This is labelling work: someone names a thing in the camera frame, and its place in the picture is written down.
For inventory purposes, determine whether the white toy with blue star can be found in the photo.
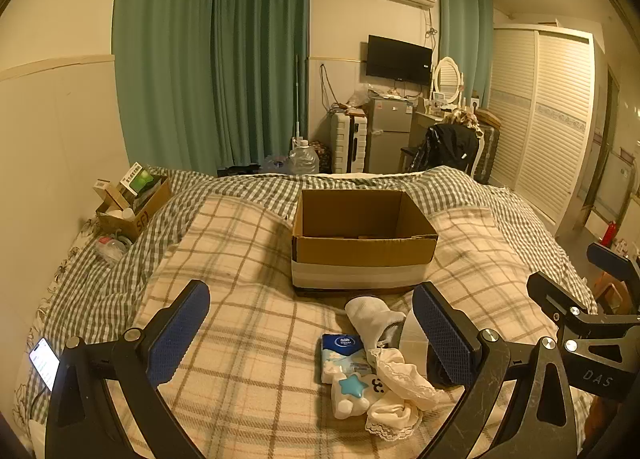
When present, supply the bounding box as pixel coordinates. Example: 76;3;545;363
330;371;387;421

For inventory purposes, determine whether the smartphone with lit screen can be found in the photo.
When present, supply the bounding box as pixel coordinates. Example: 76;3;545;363
28;337;61;393

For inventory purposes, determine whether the beige plaid blanket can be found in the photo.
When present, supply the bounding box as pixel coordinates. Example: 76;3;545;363
107;194;596;459

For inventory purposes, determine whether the white suitcase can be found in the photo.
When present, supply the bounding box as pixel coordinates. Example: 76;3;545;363
328;111;369;174

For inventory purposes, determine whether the translucent white plastic container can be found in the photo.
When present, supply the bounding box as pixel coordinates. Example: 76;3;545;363
399;311;432;376

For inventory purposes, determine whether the black wall television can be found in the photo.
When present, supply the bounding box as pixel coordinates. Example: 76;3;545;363
366;34;434;86

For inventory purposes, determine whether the white oval vanity mirror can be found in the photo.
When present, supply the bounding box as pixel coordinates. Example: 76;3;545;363
431;57;466;107

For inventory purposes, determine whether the white mop pole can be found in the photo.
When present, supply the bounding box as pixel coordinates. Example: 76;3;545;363
293;55;302;140

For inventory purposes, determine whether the chair with black jacket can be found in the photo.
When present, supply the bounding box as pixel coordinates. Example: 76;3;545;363
400;123;484;176

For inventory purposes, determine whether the white louvred wardrobe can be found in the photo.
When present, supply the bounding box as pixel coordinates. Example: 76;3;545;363
482;24;597;235

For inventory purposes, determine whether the dressing table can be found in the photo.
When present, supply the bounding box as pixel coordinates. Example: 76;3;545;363
410;109;458;150

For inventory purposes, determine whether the dark suitcase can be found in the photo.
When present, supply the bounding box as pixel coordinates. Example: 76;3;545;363
472;123;502;184

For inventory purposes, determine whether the green gingham duvet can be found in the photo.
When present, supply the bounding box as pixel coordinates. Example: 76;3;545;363
12;166;598;445

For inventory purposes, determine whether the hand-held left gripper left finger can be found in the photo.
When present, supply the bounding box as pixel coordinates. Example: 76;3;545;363
45;280;211;459

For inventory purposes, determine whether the small cardboard box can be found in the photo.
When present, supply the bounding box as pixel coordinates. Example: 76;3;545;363
95;174;174;243

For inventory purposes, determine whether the large open cardboard box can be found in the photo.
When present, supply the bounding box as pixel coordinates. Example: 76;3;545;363
291;188;440;291

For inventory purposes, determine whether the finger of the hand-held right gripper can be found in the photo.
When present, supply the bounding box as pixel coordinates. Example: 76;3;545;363
526;271;599;326
587;242;640;291

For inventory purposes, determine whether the white sock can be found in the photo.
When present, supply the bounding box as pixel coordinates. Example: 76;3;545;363
345;295;407;351

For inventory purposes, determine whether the cream lace-trimmed cloth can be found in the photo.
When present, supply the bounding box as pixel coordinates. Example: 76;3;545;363
364;346;447;443

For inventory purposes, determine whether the clear plastic bag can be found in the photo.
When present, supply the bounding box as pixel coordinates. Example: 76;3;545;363
94;235;130;266

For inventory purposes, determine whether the large clear water jug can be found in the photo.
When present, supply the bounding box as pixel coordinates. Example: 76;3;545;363
289;138;321;176

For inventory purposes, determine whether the green and white carton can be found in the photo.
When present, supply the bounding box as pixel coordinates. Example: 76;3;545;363
120;162;154;196

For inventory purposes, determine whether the blue tissue packet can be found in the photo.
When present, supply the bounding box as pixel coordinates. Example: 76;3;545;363
320;333;369;384

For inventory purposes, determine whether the green curtain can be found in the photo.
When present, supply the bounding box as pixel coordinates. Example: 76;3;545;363
438;0;496;96
113;0;310;174

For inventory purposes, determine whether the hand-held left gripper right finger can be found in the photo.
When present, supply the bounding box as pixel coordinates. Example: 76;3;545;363
412;281;584;459

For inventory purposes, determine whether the grey small refrigerator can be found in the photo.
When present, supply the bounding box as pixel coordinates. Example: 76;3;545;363
366;95;415;174

